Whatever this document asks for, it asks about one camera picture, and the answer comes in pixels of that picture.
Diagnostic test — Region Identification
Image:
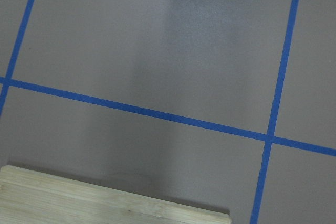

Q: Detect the wooden cutting board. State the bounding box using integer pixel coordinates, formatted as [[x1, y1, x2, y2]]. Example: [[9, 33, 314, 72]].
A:
[[1, 165, 232, 223]]

